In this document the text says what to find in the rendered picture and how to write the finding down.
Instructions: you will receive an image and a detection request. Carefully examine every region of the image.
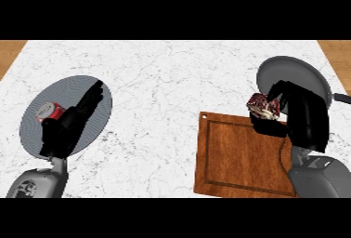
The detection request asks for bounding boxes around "round grey plate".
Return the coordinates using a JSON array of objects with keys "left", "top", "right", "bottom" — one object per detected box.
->
[{"left": 18, "top": 74, "right": 114, "bottom": 160}]

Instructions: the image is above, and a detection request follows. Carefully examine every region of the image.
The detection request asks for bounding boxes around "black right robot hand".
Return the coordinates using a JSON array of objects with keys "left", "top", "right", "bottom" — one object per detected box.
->
[{"left": 250, "top": 79, "right": 332, "bottom": 154}]

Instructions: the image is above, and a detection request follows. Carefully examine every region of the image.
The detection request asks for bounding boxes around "grey frying pan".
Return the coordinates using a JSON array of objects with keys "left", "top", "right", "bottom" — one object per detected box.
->
[{"left": 256, "top": 55, "right": 351, "bottom": 116}]

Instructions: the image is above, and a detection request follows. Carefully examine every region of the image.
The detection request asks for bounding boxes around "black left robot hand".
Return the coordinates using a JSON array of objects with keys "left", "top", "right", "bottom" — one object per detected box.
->
[{"left": 39, "top": 79, "right": 107, "bottom": 160}]

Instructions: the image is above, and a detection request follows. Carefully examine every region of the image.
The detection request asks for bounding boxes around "red can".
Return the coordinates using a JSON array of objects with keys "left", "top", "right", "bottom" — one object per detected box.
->
[{"left": 34, "top": 102, "right": 68, "bottom": 123}]

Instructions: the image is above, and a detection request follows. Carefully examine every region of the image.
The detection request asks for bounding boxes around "dark red cupcake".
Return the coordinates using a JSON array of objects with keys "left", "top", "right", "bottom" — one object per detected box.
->
[{"left": 245, "top": 92, "right": 284, "bottom": 121}]

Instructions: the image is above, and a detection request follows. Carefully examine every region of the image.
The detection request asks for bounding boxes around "brown wooden cutting board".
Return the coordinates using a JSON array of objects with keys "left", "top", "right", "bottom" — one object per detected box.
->
[{"left": 192, "top": 111, "right": 301, "bottom": 199}]

